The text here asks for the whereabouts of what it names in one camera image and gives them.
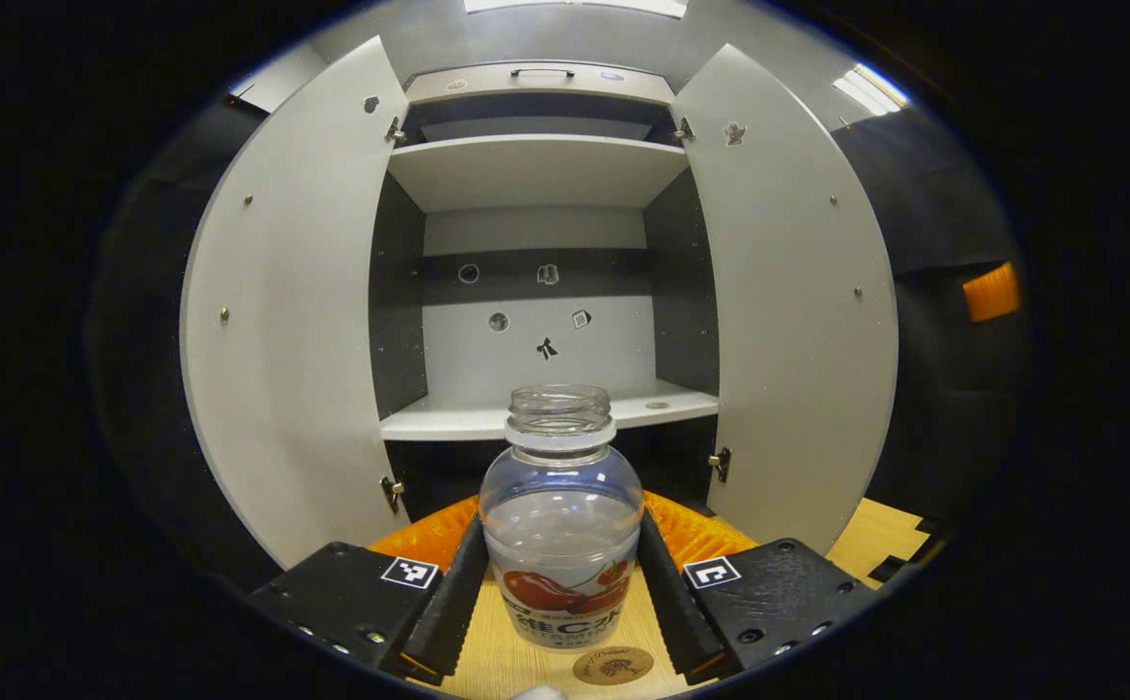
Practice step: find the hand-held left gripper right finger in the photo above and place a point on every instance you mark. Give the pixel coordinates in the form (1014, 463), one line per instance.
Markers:
(672, 608)

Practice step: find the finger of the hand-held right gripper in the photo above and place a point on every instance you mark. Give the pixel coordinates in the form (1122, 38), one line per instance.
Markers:
(991, 292)

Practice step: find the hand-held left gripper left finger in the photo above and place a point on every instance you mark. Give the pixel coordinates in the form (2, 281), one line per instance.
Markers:
(453, 608)

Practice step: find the round brown coaster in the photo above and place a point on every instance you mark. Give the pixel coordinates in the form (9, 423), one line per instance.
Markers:
(614, 669)

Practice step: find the clear plastic bottle red label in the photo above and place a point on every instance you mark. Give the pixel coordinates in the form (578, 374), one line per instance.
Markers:
(560, 544)

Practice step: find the light grey cabinet door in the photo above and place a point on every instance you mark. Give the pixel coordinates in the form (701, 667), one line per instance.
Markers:
(293, 321)
(798, 321)

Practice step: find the grey white cabinet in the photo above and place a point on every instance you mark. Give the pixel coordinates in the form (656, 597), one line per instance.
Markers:
(536, 170)

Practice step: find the beige cabinet drawer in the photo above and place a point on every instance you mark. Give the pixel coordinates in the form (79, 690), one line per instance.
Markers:
(487, 86)

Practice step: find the black backdrop cloth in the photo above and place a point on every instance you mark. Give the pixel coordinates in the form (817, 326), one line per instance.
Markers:
(925, 194)

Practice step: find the small ceiling light panel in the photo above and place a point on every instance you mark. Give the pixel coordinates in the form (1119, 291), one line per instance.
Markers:
(871, 89)

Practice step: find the large ceiling light panel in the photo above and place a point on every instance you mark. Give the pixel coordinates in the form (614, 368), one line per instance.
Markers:
(575, 6)

